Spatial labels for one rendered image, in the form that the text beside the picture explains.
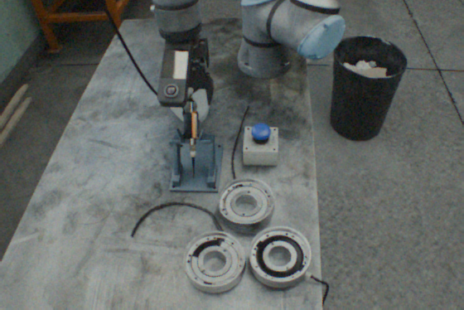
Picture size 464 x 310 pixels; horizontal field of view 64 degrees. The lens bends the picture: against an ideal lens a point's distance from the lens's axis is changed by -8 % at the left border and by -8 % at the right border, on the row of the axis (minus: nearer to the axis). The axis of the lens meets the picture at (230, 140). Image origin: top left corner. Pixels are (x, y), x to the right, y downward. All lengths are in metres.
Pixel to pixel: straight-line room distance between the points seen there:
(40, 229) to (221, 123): 0.46
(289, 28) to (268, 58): 0.15
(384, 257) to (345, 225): 0.21
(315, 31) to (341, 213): 1.05
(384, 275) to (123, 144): 1.14
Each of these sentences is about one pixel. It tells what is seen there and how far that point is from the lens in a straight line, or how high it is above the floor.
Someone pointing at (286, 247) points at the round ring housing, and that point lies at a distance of 0.70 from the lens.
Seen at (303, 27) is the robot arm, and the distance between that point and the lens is 0.88.
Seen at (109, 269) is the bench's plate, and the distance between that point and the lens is 0.76.
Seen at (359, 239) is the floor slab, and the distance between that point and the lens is 1.70.
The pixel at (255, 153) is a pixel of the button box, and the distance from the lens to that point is 0.81.
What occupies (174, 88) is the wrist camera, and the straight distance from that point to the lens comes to 0.63.
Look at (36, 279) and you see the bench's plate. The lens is 0.80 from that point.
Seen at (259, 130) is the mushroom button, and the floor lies 0.87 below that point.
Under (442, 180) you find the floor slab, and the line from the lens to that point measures 2.01.
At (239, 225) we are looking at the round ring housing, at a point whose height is 0.83.
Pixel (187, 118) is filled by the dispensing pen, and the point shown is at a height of 0.93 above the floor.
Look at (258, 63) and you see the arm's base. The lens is 1.03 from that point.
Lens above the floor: 1.45
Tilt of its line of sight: 47 degrees down
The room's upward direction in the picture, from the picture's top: 4 degrees counter-clockwise
